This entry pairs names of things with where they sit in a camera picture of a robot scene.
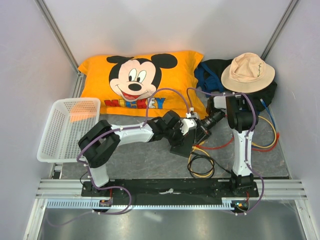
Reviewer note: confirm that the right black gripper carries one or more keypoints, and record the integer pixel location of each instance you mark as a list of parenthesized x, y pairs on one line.
[(202, 132)]

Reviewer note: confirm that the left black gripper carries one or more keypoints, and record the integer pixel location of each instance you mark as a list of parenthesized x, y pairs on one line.
[(179, 142)]

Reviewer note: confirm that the black TP-Link network switch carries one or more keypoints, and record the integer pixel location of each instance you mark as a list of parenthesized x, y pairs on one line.
[(185, 151)]

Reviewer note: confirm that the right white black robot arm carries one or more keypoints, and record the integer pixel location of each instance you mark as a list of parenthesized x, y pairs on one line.
[(242, 118)]

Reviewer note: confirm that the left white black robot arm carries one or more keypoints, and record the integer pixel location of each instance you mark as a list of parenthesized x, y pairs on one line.
[(99, 143)]

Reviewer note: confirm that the orange Mickey Mouse pillow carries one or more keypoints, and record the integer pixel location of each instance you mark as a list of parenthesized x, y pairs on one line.
[(143, 85)]

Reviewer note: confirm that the black and blue bag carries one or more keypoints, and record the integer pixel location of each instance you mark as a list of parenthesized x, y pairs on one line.
[(209, 72)]

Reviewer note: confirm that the beige bucket hat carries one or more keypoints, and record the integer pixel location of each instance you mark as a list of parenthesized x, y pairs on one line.
[(247, 73)]

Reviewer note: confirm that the white perforated plastic basket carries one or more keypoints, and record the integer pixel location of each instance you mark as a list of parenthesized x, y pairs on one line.
[(68, 121)]

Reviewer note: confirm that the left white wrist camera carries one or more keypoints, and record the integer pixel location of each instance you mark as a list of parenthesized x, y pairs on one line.
[(188, 124)]

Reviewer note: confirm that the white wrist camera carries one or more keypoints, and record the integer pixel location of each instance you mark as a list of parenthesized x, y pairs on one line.
[(188, 124), (192, 114)]

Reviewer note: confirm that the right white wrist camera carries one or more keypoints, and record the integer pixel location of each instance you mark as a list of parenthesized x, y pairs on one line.
[(192, 114)]

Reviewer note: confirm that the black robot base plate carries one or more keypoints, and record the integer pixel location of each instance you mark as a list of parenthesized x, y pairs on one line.
[(216, 187)]

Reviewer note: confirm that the grey slotted cable duct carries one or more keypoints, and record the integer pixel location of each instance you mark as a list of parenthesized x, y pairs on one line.
[(103, 204)]

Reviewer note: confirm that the aluminium rail frame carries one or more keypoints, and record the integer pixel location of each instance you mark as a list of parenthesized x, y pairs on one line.
[(70, 189)]

